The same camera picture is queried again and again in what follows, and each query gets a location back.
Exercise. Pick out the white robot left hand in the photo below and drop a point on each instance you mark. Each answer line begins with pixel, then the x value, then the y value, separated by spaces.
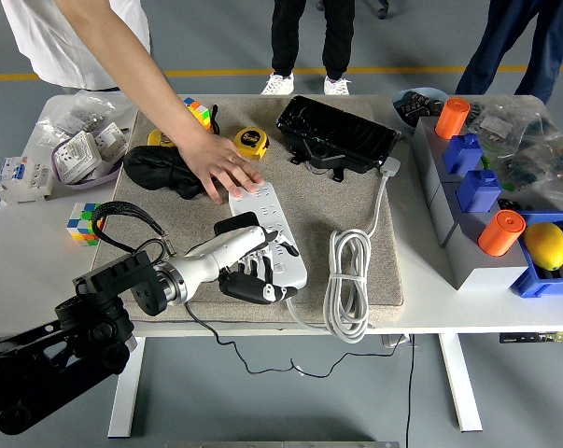
pixel 225 249

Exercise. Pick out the person's left hand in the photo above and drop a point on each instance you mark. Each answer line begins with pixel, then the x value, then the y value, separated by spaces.
pixel 215 161

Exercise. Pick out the black power adapter plug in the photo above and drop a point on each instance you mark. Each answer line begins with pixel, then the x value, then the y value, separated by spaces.
pixel 234 223

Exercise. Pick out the white power strip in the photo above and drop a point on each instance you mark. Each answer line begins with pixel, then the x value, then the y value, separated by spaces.
pixel 267 205

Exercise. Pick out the person's left forearm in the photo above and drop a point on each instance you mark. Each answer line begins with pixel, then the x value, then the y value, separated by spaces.
pixel 122 60

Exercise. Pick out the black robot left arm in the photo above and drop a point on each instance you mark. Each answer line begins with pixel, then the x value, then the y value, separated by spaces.
pixel 117 275

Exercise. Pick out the colourful puzzle cube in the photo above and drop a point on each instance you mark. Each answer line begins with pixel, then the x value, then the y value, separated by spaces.
pixel 78 224
pixel 199 112

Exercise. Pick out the black cloth pouch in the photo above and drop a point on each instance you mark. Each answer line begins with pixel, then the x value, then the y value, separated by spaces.
pixel 155 168

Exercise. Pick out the grey-brown mat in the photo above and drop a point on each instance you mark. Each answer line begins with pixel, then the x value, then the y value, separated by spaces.
pixel 309 210

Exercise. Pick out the black table control panel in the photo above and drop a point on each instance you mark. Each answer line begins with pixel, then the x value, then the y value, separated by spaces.
pixel 535 338

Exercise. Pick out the black wrapped electronic device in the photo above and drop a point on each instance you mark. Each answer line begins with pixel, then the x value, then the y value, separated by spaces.
pixel 337 130

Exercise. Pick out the white table leg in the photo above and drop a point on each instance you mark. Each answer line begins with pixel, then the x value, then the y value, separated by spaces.
pixel 460 382
pixel 127 387

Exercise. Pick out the clear bag of screws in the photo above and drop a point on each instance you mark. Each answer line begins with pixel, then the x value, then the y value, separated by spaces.
pixel 89 112

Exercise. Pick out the person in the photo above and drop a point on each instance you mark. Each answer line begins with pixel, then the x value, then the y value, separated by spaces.
pixel 33 42
pixel 510 37
pixel 288 37

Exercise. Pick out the blue plastic bin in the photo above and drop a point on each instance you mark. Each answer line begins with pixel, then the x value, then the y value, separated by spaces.
pixel 533 284

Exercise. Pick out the blue bowl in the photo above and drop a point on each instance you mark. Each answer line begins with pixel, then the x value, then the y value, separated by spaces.
pixel 400 116

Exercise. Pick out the grey under-table box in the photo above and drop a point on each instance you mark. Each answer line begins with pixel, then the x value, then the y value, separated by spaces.
pixel 395 340

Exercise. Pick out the white circuit breaker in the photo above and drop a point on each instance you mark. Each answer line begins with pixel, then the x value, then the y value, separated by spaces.
pixel 22 182

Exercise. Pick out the grey storage box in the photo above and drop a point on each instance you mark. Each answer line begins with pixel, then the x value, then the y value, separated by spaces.
pixel 442 210
pixel 477 270
pixel 426 149

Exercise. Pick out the yellow lemon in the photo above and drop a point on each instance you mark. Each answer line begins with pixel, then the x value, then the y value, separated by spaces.
pixel 546 245

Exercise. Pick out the dark circuit boards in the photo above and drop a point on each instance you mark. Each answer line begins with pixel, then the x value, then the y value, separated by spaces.
pixel 416 105

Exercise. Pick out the orange cylinder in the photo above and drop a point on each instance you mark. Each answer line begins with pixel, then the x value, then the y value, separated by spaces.
pixel 500 235
pixel 451 119

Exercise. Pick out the black chair caster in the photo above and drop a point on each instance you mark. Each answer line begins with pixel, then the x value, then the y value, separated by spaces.
pixel 383 10

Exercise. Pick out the small black parts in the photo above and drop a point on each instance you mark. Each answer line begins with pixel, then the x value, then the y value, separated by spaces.
pixel 509 204

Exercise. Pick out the blue plastic block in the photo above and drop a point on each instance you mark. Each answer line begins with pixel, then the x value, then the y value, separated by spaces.
pixel 463 154
pixel 479 191

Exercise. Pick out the green plastic piece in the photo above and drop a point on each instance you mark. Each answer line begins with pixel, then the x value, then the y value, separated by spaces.
pixel 507 187
pixel 485 162

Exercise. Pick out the clear bag of electronic parts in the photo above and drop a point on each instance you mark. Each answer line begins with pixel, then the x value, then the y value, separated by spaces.
pixel 542 172
pixel 505 126

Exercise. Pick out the white wall socket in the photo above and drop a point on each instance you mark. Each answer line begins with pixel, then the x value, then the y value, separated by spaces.
pixel 110 140
pixel 75 156

